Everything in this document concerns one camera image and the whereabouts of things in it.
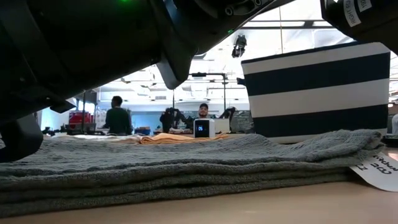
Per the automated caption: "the black background workstation frame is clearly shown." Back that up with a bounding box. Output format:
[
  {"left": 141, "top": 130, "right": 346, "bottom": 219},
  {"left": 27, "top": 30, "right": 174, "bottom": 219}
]
[
  {"left": 172, "top": 72, "right": 227, "bottom": 119},
  {"left": 74, "top": 90, "right": 98, "bottom": 133}
]

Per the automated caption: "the navy white striped fabric basket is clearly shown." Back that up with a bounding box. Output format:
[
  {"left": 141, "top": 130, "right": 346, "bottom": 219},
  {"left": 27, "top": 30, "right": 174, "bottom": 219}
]
[{"left": 236, "top": 41, "right": 392, "bottom": 145}]

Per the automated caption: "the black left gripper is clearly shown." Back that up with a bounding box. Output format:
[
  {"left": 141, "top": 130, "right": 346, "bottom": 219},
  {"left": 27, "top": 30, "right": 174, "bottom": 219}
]
[{"left": 0, "top": 0, "right": 164, "bottom": 125}]

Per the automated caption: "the black ceiling-mounted camera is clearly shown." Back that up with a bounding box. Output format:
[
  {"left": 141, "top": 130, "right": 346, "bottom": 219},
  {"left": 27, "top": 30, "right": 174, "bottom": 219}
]
[{"left": 231, "top": 34, "right": 248, "bottom": 59}]

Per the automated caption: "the red background equipment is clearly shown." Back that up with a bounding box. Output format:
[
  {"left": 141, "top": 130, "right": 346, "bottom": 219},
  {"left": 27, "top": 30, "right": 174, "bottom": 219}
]
[{"left": 68, "top": 111, "right": 95, "bottom": 126}]

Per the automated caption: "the yellow towel with white tags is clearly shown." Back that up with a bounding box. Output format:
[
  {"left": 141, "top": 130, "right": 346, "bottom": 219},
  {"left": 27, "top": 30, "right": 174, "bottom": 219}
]
[{"left": 139, "top": 133, "right": 230, "bottom": 146}]

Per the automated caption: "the person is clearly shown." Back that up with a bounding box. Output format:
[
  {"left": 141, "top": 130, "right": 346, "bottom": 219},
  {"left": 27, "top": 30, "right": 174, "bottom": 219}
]
[
  {"left": 190, "top": 102, "right": 216, "bottom": 121},
  {"left": 104, "top": 95, "right": 134, "bottom": 136}
]

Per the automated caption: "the grey towel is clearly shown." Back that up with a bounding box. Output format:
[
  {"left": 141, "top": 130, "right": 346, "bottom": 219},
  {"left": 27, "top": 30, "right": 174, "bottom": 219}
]
[{"left": 0, "top": 129, "right": 398, "bottom": 218}]

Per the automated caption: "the black overhead frame bar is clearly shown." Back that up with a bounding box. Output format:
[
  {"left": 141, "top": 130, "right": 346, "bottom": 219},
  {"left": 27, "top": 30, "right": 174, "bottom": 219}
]
[{"left": 241, "top": 19, "right": 335, "bottom": 30}]

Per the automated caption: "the white black display device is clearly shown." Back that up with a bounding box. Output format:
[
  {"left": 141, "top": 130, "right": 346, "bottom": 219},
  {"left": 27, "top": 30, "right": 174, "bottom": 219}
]
[{"left": 193, "top": 118, "right": 216, "bottom": 139}]

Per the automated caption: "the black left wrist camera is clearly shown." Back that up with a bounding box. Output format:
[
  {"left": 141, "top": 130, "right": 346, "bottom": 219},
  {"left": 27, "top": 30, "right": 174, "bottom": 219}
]
[{"left": 0, "top": 114, "right": 44, "bottom": 163}]

